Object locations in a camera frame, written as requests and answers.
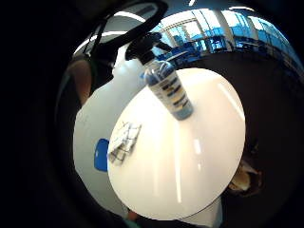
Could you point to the the person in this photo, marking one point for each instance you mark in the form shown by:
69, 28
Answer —
95, 117

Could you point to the spray bottle with black trigger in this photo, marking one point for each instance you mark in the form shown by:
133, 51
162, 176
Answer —
171, 91

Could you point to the checked white cloth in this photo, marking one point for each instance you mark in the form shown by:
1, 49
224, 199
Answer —
125, 142

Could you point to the blue badge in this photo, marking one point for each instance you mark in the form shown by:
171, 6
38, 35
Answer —
101, 155

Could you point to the brown bag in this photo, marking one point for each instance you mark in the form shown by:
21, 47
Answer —
245, 177

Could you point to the large window wall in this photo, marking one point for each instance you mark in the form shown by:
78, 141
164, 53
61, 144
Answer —
221, 34

